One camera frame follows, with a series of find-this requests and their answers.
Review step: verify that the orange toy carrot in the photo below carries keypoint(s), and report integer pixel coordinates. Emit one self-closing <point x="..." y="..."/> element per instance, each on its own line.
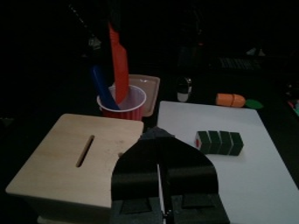
<point x="230" y="100"/>

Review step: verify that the dark keyboard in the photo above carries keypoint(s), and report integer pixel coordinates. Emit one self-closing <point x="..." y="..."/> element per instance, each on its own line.
<point x="238" y="63"/>

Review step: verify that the red plastic cup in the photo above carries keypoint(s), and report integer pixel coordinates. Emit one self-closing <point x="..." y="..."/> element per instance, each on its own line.
<point x="130" y="112"/>

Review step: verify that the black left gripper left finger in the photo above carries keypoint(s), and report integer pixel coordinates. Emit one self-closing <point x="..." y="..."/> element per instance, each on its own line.
<point x="134" y="172"/>

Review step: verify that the wooden box with slot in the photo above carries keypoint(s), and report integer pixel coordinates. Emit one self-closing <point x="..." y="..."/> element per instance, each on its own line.
<point x="66" y="163"/>

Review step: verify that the green toy sushi piece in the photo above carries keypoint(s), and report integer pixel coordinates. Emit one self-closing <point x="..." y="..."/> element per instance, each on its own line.
<point x="237" y="143"/>
<point x="226" y="143"/>
<point x="204" y="142"/>
<point x="216" y="142"/>

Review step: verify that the white cutting board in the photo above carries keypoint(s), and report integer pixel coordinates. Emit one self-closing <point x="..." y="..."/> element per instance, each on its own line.
<point x="249" y="178"/>

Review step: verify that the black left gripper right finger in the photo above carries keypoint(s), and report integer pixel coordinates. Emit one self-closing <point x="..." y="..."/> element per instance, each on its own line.
<point x="192" y="172"/>

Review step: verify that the green toy leaf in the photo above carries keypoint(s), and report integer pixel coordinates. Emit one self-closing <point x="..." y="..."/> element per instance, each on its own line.
<point x="254" y="104"/>

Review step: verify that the blue plastic utensil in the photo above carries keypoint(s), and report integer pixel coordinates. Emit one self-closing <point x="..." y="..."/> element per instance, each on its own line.
<point x="102" y="86"/>

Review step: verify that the beige plastic tray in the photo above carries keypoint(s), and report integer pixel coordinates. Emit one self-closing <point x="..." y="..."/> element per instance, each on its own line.
<point x="150" y="87"/>

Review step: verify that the black and white small toy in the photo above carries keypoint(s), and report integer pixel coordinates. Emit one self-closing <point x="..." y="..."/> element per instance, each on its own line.
<point x="185" y="90"/>

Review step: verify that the orange plastic toy knife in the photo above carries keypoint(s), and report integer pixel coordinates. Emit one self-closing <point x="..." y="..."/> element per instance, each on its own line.
<point x="119" y="67"/>

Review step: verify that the pink and teal toy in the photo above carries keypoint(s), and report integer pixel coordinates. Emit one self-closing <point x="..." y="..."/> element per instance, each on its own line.
<point x="296" y="107"/>

